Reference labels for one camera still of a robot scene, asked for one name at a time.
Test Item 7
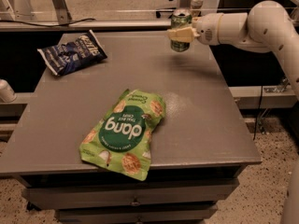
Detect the black cable on rail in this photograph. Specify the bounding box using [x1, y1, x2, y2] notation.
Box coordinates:
[0, 18, 97, 28]

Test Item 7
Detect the dark blue chips bag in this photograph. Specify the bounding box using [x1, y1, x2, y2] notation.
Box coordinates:
[37, 30, 107, 77]

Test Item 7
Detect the white cylinder at left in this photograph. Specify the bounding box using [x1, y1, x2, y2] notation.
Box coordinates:
[0, 79, 17, 103]

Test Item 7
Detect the grey drawer cabinet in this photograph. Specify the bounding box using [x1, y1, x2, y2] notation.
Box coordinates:
[0, 32, 261, 224]

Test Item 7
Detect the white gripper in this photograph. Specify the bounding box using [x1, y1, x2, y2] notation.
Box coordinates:
[167, 13, 223, 46]

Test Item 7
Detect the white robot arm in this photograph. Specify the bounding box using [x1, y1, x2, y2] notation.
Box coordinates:
[167, 1, 299, 224]

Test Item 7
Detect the metal rail behind table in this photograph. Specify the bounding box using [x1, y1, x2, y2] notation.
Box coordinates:
[0, 19, 170, 32]

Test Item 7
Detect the green dang chips bag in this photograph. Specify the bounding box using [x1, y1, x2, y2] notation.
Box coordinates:
[79, 90, 166, 181]

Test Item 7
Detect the green soda can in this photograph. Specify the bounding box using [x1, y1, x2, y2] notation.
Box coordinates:
[171, 8, 192, 52]

